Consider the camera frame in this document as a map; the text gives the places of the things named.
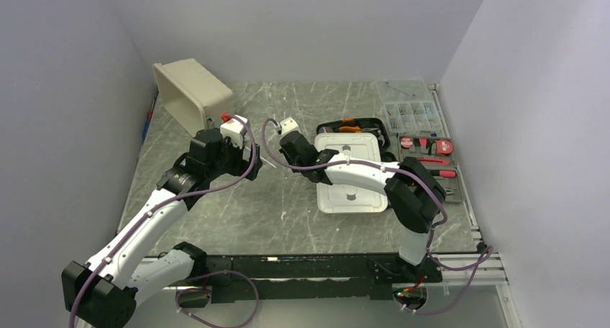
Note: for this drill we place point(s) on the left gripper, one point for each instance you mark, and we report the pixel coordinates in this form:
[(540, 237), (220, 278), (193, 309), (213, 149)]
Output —
[(242, 166)]

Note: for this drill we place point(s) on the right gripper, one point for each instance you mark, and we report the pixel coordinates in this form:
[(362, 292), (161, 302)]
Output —
[(287, 158)]

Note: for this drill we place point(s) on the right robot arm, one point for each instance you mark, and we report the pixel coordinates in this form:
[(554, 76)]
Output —
[(413, 193)]

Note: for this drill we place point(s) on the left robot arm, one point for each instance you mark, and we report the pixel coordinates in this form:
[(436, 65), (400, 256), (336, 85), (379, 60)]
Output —
[(106, 290)]

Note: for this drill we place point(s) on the white tray lid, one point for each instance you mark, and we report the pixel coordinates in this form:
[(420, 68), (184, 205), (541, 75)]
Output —
[(345, 199)]

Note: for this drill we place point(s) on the beige plastic bin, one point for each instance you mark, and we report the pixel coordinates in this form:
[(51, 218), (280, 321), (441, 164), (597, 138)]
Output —
[(192, 95)]

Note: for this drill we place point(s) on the black orange tool case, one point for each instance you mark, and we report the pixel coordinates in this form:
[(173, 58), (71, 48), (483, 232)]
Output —
[(369, 125)]

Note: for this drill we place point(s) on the blue red pens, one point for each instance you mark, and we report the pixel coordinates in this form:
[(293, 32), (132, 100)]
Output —
[(148, 118)]

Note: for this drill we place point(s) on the clear compartment organizer box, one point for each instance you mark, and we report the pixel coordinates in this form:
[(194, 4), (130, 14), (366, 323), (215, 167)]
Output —
[(409, 108)]

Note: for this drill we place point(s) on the red utility knife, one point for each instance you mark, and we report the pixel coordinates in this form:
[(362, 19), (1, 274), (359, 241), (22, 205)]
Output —
[(434, 161)]

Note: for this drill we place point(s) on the grey tool tray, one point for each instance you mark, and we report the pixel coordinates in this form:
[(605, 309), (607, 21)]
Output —
[(423, 147)]

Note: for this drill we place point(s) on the red tape measure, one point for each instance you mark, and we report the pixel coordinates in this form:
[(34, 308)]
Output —
[(443, 147)]

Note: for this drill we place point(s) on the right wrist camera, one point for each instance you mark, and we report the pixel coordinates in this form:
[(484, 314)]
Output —
[(288, 125)]

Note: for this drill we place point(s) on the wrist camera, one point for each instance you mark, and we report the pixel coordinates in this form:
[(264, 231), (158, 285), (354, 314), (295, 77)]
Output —
[(234, 129), (288, 125)]

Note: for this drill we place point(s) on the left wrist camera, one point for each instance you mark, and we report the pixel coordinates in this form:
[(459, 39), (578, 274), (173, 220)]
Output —
[(234, 129)]

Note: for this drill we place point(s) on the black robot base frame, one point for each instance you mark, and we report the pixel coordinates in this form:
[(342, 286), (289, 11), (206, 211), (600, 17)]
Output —
[(377, 276)]

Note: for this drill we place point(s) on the red handled screwdriver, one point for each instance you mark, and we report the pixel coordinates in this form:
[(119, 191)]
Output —
[(443, 173)]

